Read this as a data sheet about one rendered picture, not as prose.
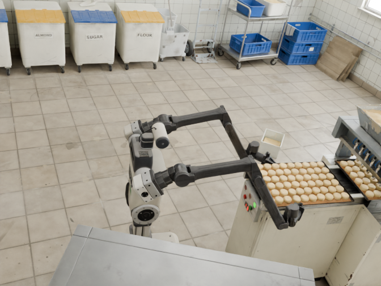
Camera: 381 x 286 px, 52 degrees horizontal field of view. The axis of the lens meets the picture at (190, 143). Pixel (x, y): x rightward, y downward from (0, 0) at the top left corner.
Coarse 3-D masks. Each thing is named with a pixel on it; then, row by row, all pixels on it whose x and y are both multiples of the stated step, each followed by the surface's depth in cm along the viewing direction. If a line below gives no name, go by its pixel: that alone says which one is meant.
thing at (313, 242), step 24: (240, 216) 272; (264, 216) 237; (312, 216) 248; (336, 216) 254; (240, 240) 273; (264, 240) 251; (288, 240) 257; (312, 240) 264; (336, 240) 271; (312, 264) 282
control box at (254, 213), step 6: (246, 180) 256; (246, 192) 254; (252, 192) 247; (246, 198) 254; (252, 198) 245; (258, 198) 244; (252, 204) 246; (258, 204) 239; (252, 210) 246; (258, 210) 240; (252, 216) 246; (258, 216) 243
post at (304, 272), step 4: (300, 268) 78; (304, 268) 79; (308, 268) 79; (300, 272) 78; (304, 272) 78; (308, 272) 78; (312, 272) 78; (300, 276) 77; (304, 276) 77; (308, 276) 77; (312, 276) 77; (308, 280) 76; (312, 280) 76
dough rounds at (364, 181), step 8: (344, 168) 273; (352, 168) 272; (360, 168) 272; (352, 176) 264; (360, 176) 265; (368, 176) 267; (360, 184) 260; (368, 184) 258; (376, 184) 259; (368, 192) 251; (376, 192) 252
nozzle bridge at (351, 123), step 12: (348, 120) 271; (336, 132) 278; (348, 132) 279; (360, 132) 260; (348, 144) 272; (372, 144) 250; (348, 156) 297; (360, 156) 261; (372, 156) 256; (372, 168) 251
